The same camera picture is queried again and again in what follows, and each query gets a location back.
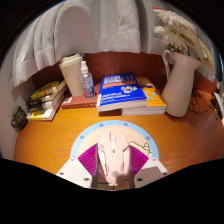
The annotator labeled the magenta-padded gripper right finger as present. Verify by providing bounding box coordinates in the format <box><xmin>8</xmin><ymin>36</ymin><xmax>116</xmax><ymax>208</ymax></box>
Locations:
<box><xmin>127</xmin><ymin>144</ymin><xmax>170</xmax><ymax>190</ymax></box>

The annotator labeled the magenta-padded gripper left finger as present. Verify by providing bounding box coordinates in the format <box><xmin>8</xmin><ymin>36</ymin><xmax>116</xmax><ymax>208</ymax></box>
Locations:
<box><xmin>55</xmin><ymin>143</ymin><xmax>100</xmax><ymax>189</ymax></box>

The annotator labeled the pink computer mouse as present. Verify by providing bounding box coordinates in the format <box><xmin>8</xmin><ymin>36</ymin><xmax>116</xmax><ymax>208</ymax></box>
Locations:
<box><xmin>95</xmin><ymin>129</ymin><xmax>131</xmax><ymax>187</ymax></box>

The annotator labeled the round cartoon-print mouse pad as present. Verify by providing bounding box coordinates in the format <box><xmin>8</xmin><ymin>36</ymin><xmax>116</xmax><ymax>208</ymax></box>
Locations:
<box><xmin>69</xmin><ymin>120</ymin><xmax>160</xmax><ymax>161</ymax></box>

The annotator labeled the red-brown book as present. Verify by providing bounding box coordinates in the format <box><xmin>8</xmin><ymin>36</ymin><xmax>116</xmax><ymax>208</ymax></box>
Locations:
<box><xmin>60</xmin><ymin>83</ymin><xmax>103</xmax><ymax>110</ymax></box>

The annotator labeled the orange-covered book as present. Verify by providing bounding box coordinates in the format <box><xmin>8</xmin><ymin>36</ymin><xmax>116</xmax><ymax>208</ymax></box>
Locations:
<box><xmin>121</xmin><ymin>76</ymin><xmax>167</xmax><ymax>117</ymax></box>

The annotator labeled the black-spined book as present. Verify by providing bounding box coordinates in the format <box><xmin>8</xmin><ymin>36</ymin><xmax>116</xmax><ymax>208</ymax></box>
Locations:
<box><xmin>27</xmin><ymin>94</ymin><xmax>65</xmax><ymax>113</ymax></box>
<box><xmin>26</xmin><ymin>87</ymin><xmax>68</xmax><ymax>108</ymax></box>

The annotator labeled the dark green mug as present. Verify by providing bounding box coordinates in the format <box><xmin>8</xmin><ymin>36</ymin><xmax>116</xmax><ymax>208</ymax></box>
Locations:
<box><xmin>10</xmin><ymin>105</ymin><xmax>29</xmax><ymax>131</ymax></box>

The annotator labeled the yellow-covered book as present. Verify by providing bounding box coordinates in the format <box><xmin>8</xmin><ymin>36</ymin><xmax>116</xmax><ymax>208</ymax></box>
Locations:
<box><xmin>30</xmin><ymin>79</ymin><xmax>67</xmax><ymax>101</ymax></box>

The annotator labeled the blue-covered book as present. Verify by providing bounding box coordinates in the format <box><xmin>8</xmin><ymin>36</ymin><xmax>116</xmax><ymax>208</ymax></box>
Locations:
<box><xmin>96</xmin><ymin>72</ymin><xmax>148</xmax><ymax>112</ymax></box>

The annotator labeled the clear spray bottle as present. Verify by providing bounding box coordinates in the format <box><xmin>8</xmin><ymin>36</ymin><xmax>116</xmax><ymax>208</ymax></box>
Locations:
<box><xmin>79</xmin><ymin>60</ymin><xmax>96</xmax><ymax>100</ymax></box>

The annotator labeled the white pitcher vase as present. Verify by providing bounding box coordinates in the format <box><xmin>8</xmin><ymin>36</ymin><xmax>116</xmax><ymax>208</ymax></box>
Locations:
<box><xmin>161</xmin><ymin>49</ymin><xmax>203</xmax><ymax>118</ymax></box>

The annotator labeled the white electronic device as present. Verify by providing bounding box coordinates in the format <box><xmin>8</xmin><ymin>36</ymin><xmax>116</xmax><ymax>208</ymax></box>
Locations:
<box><xmin>209</xmin><ymin>91</ymin><xmax>224</xmax><ymax>121</ymax></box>

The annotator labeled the cream lidded tumbler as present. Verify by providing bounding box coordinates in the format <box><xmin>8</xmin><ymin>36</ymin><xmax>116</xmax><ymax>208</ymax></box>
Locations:
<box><xmin>58</xmin><ymin>52</ymin><xmax>85</xmax><ymax>98</ymax></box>

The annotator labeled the white daisy bouquet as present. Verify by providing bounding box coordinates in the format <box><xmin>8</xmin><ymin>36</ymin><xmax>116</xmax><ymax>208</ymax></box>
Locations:
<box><xmin>152</xmin><ymin>7</ymin><xmax>217</xmax><ymax>73</ymax></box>

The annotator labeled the white curtain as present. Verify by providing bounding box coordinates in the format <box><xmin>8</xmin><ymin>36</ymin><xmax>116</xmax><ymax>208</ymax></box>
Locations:
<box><xmin>8</xmin><ymin>0</ymin><xmax>218</xmax><ymax>91</ymax></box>

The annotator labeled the black cable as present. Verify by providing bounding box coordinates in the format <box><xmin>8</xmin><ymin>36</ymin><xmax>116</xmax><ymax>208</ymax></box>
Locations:
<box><xmin>189</xmin><ymin>90</ymin><xmax>214</xmax><ymax>115</ymax></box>

